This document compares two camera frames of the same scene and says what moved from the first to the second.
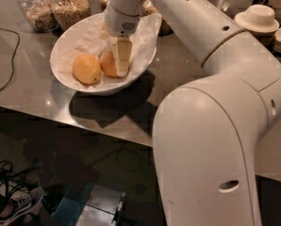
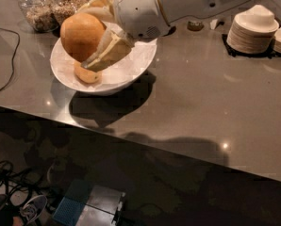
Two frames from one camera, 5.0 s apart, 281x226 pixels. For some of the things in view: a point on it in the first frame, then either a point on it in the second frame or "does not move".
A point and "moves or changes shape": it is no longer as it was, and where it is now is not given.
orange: [86, 69] does not move
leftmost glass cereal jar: [36, 4] does not move
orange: [107, 64] moves or changes shape
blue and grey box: [90, 204] does not move
